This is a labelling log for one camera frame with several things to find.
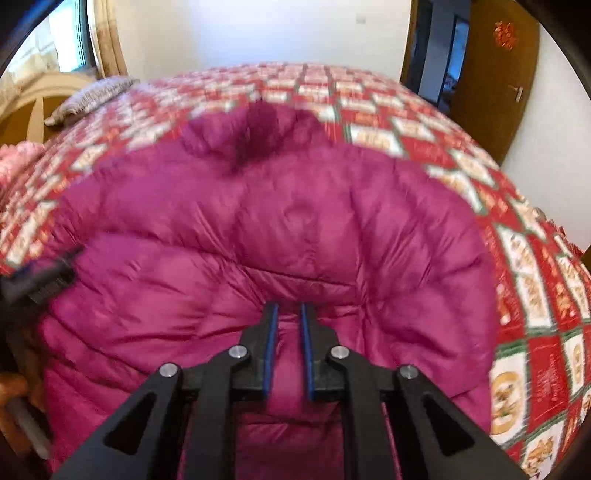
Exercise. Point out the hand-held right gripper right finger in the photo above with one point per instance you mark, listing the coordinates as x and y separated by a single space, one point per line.
306 341

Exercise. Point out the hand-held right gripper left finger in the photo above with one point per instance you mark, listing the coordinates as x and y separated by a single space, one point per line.
271 341

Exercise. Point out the magenta down jacket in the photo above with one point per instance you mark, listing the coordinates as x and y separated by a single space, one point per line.
277 207

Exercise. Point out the pink quilt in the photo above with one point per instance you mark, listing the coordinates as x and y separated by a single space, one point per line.
16 161

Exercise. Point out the grey striped pillow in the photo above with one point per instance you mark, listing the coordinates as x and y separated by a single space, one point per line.
92 99

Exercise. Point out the red printed blanket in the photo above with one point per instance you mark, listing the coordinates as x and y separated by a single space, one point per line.
531 286

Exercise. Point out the window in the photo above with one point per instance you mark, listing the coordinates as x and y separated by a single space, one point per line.
51 37

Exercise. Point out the beige patterned curtain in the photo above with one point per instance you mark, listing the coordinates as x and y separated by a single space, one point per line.
108 41

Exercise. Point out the brown wooden door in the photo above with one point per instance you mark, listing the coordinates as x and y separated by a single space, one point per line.
489 83

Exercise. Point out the red paper door decoration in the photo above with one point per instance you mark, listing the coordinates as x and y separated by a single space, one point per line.
504 36

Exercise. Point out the wooden door frame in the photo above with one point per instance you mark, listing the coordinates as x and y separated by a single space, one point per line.
408 46

